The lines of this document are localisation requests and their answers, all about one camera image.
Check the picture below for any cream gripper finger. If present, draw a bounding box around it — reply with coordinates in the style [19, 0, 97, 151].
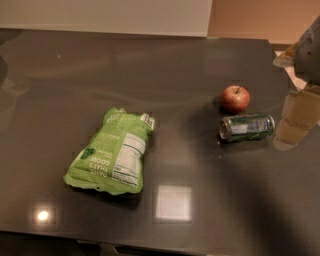
[273, 83, 320, 151]
[273, 43, 298, 68]

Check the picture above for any red apple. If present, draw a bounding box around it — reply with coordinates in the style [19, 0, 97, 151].
[221, 85, 251, 114]

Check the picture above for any green rice chip bag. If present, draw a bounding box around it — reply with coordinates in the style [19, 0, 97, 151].
[63, 108, 155, 195]

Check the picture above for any green soda can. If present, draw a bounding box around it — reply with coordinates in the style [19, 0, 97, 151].
[219, 113, 275, 143]

